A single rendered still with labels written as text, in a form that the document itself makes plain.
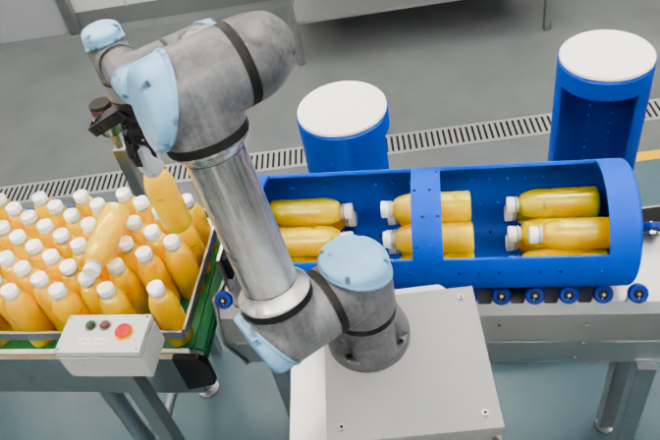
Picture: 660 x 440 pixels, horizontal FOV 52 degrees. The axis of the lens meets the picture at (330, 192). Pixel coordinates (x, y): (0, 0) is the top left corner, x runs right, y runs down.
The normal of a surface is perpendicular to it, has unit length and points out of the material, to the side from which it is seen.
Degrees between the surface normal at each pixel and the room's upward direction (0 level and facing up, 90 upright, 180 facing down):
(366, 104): 0
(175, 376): 90
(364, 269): 7
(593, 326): 71
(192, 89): 62
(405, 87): 0
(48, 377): 90
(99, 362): 90
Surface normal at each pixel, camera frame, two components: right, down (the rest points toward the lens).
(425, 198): -0.19, -0.49
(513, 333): -0.14, 0.42
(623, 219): -0.17, -0.05
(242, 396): -0.14, -0.72
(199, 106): 0.51, 0.33
